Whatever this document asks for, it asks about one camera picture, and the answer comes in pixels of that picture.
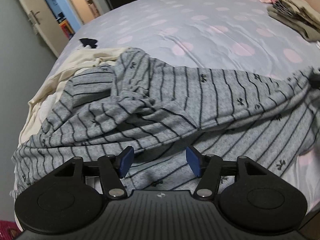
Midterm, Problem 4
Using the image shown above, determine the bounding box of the folded khaki garment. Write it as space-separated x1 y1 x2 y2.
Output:
267 0 319 42

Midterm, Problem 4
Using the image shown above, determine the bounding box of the polka dot bed sheet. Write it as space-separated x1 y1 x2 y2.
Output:
47 0 320 213

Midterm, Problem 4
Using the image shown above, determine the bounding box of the cream white garment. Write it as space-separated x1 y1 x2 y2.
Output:
18 47 127 145

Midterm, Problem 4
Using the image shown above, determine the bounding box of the small dark cloth item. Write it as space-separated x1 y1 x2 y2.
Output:
79 38 98 49

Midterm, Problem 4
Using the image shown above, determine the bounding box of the open white door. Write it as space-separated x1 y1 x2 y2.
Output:
19 0 82 57

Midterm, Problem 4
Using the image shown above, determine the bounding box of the grey striped bow shirt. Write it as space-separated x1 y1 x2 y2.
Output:
11 48 319 198

